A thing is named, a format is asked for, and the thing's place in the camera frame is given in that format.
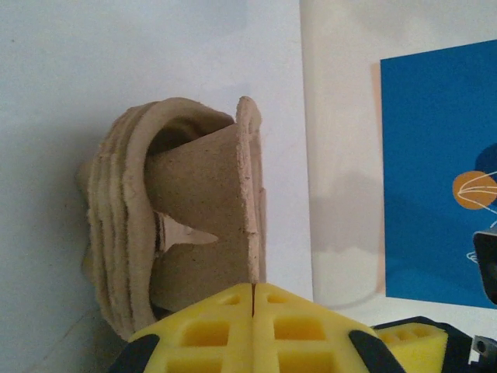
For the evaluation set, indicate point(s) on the pulp cup carriers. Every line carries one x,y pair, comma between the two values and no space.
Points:
112,233

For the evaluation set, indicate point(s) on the pulp cup carrier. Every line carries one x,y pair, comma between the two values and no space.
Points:
217,186

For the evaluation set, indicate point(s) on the blue floral wall panel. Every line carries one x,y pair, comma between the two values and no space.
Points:
419,175

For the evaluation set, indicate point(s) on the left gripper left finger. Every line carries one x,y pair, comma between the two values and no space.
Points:
202,338

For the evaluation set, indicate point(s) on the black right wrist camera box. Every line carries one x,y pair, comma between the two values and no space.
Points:
487,268

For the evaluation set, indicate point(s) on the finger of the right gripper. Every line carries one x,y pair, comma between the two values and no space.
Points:
419,346

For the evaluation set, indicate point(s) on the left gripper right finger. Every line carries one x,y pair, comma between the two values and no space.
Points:
303,338

